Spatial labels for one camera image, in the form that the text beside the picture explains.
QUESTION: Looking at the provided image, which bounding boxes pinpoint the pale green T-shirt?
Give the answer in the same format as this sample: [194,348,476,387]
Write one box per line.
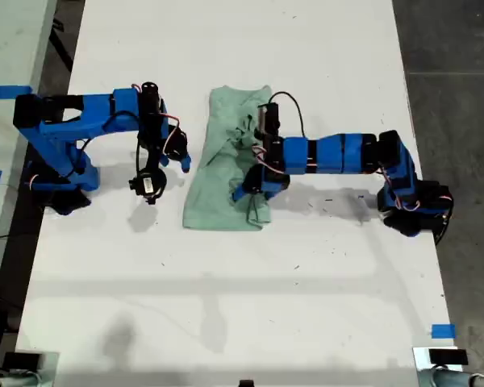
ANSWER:
[181,84,274,233]

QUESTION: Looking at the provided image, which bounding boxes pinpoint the black stand leg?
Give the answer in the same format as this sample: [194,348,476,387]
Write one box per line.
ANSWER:
[48,7,76,72]

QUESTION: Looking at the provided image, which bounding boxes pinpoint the long blue tape strip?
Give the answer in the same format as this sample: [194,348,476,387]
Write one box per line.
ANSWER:
[0,85,33,100]

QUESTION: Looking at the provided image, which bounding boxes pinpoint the grey side table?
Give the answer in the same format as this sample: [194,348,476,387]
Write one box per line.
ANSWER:
[0,0,58,323]

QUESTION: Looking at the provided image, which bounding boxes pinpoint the shiny metal plate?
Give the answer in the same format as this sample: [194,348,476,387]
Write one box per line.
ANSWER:
[14,350,61,387]
[411,345,465,372]

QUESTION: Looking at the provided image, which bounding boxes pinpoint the grey tube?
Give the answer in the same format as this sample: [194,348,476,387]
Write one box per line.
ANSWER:
[0,372,41,387]
[417,367,484,387]

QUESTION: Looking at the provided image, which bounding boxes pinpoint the round black camera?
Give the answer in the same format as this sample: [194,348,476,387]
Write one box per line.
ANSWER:
[128,168,167,205]

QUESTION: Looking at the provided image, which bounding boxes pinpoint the black camera box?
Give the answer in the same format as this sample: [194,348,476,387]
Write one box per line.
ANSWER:
[257,102,282,136]

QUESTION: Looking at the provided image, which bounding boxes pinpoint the black camera cable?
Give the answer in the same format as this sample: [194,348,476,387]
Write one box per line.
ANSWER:
[269,91,307,139]

